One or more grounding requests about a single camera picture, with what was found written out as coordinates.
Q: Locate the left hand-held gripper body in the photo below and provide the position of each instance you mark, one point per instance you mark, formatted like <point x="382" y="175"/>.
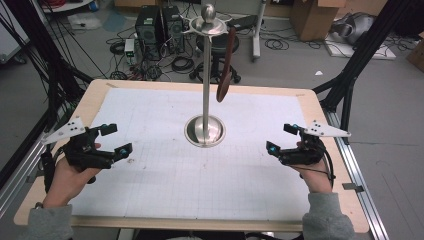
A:
<point x="83" y="155"/>

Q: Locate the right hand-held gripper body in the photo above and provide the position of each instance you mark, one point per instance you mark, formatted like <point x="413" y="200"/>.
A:
<point x="305" y="155"/>

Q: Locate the steel utensil stand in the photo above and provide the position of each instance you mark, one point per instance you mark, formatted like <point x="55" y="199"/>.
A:
<point x="206" y="100"/>

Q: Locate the brown wooden spoon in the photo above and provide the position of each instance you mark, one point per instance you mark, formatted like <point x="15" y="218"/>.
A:
<point x="226" y="66"/>

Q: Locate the person's right hand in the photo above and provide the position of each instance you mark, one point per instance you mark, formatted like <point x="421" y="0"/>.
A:
<point x="316" y="180"/>

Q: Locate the person's left hand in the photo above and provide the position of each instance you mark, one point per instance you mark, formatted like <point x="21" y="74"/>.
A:
<point x="65" y="186"/>

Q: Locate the white paper scrap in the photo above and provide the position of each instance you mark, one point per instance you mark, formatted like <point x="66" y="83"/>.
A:
<point x="319" y="73"/>

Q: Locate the wrist watch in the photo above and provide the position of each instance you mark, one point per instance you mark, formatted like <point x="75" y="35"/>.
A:
<point x="38" y="205"/>

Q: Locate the white grid mat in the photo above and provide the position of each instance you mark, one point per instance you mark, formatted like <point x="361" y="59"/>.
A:
<point x="186" y="180"/>

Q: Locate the small white power box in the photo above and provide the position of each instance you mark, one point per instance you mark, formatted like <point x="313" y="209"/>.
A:
<point x="129" y="48"/>

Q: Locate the black round stool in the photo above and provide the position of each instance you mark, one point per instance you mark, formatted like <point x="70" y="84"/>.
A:
<point x="216" y="56"/>

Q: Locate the white flat board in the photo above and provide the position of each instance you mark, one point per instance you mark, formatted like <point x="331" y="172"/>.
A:
<point x="363" y="51"/>

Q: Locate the black computer tower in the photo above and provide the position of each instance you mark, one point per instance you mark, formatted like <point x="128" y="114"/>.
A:
<point x="148" y="31"/>
<point x="173" y="28"/>

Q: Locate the large cardboard box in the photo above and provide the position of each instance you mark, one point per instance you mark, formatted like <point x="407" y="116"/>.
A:
<point x="311" y="20"/>

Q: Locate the black flat case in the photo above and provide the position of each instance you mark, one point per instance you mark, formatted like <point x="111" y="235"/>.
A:
<point x="246" y="21"/>

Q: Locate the grey bag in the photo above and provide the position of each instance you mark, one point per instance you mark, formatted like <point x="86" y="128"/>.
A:
<point x="355" y="28"/>

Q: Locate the small cardboard box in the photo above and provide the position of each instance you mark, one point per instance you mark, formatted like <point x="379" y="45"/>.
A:
<point x="416" y="55"/>

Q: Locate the aluminium frame rail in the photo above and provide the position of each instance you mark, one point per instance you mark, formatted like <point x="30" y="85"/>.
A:
<point x="16" y="186"/>
<point x="366" y="200"/>

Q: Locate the white stand post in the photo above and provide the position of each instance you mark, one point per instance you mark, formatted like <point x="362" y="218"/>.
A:
<point x="257" y="30"/>

